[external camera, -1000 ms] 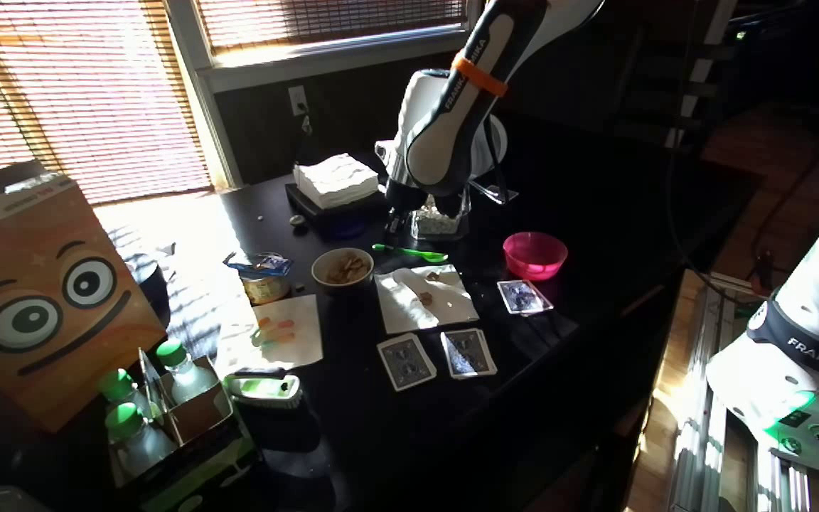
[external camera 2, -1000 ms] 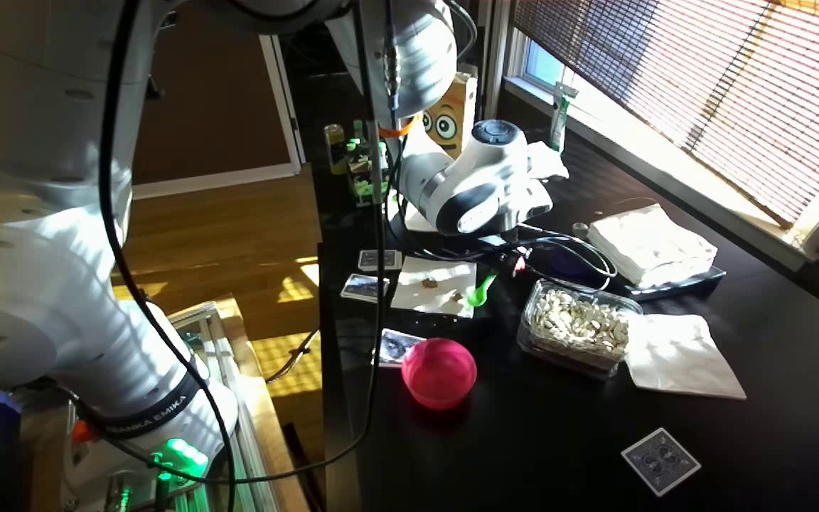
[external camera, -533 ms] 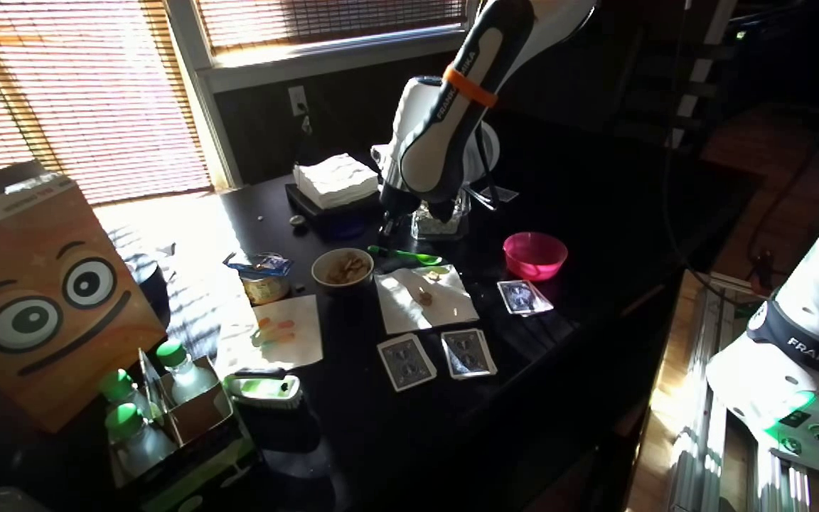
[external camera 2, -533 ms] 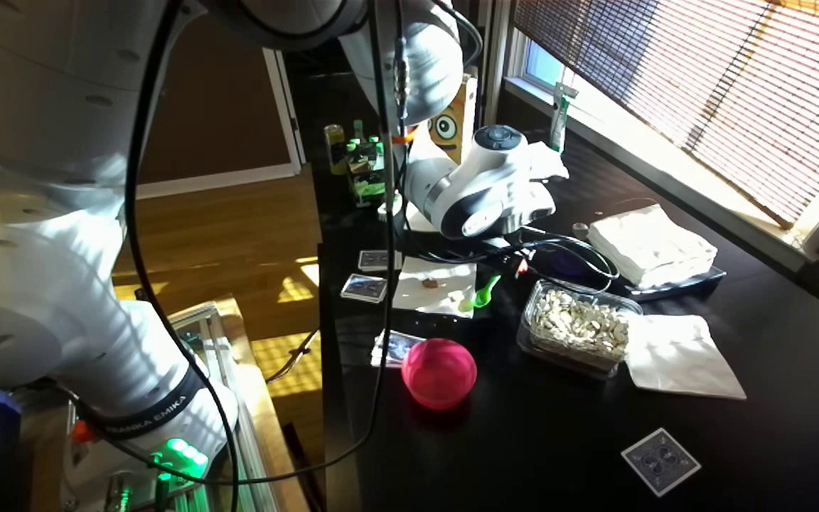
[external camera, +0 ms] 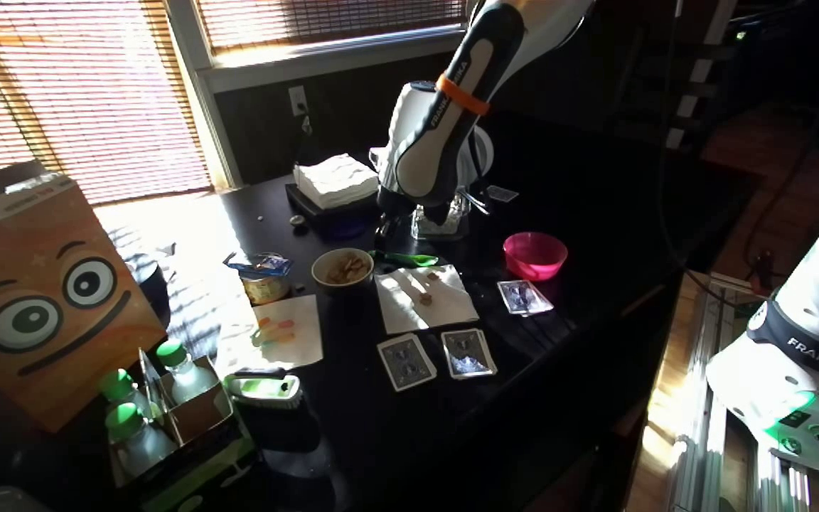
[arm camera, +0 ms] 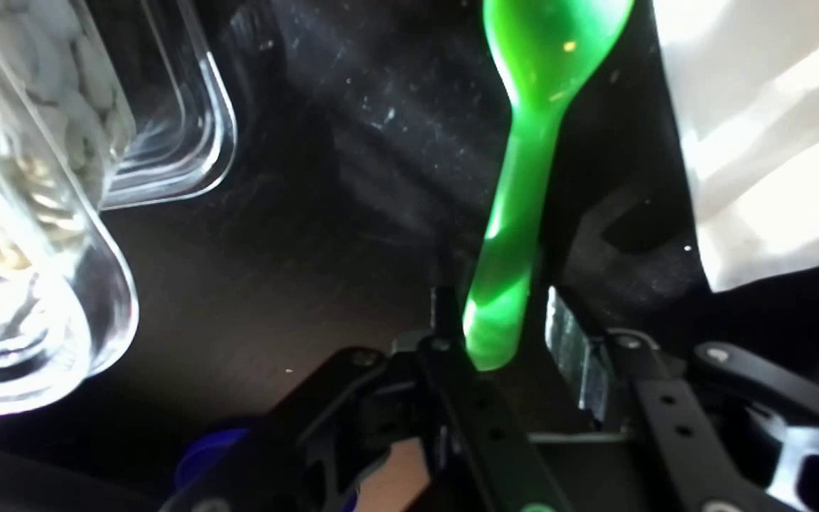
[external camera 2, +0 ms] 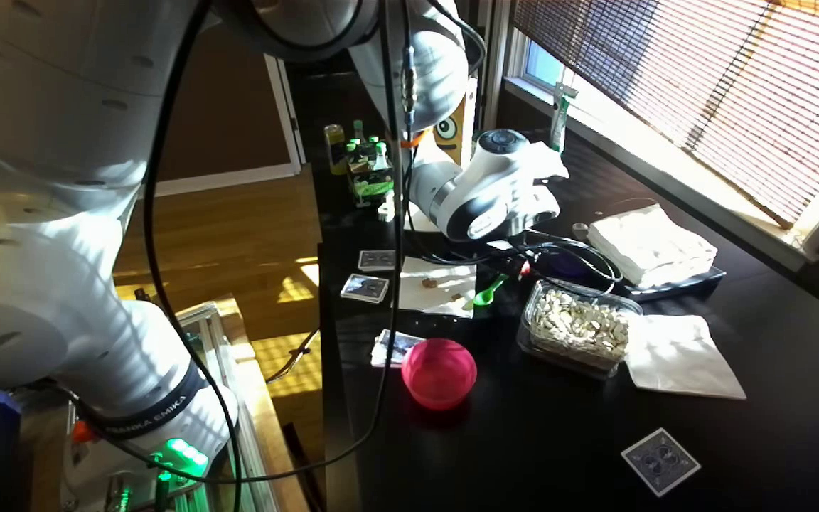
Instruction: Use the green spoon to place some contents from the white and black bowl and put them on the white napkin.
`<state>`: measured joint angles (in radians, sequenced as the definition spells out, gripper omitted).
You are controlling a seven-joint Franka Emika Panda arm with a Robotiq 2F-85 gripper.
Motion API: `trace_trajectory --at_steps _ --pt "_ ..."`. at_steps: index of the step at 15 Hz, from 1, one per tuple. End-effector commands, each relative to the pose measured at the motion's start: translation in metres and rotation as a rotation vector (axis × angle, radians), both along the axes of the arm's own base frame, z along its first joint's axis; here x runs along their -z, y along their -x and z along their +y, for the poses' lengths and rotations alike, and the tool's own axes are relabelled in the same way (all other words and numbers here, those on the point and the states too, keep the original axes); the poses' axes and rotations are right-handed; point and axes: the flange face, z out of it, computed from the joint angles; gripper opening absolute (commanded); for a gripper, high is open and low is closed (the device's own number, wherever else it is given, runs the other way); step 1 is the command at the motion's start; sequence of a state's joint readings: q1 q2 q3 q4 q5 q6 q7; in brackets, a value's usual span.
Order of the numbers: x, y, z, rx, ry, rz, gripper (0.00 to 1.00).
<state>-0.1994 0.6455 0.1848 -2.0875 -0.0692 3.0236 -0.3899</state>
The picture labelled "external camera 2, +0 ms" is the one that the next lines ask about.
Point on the blue backed playing card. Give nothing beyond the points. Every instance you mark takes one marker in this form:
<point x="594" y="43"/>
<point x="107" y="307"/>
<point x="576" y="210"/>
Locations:
<point x="364" y="287"/>

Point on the green plastic spoon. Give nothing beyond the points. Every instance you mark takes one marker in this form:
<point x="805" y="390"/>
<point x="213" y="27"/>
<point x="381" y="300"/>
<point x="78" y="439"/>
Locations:
<point x="486" y="290"/>

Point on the grey backed playing card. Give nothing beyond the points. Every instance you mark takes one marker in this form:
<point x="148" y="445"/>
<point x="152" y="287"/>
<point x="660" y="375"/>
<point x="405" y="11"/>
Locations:
<point x="660" y="462"/>
<point x="380" y="260"/>

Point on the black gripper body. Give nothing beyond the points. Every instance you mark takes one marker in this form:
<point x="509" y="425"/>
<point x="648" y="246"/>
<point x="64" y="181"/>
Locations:
<point x="533" y="252"/>

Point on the pink plastic bowl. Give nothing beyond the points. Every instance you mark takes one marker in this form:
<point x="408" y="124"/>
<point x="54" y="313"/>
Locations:
<point x="438" y="374"/>

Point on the clear container of snack mix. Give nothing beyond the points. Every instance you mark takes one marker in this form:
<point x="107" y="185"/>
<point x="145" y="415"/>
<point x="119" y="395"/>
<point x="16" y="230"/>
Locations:
<point x="576" y="331"/>

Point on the stack of white napkins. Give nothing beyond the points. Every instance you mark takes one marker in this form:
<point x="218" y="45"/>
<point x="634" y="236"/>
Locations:
<point x="653" y="246"/>

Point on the green margarita bottle carrier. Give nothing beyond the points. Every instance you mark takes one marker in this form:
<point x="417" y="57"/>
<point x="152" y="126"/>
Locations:
<point x="367" y="172"/>

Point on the green and white tube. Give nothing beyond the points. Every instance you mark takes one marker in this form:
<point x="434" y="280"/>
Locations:
<point x="563" y="114"/>

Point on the wooden window blind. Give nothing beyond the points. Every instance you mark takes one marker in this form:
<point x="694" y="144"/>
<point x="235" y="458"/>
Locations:
<point x="711" y="94"/>

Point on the beige chip piece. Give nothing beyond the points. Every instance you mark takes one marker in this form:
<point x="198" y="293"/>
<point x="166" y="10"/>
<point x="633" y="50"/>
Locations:
<point x="438" y="283"/>

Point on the yellow green bottle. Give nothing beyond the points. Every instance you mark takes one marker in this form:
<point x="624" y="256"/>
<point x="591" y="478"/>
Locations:
<point x="334" y="149"/>

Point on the blue backed playing cards pile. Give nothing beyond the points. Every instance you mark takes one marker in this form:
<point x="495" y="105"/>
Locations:
<point x="387" y="347"/>

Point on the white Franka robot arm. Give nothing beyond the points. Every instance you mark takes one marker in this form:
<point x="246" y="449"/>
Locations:
<point x="41" y="284"/>

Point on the plain white napkin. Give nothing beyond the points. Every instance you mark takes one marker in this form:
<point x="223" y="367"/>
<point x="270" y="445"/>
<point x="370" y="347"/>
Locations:
<point x="417" y="301"/>
<point x="681" y="355"/>

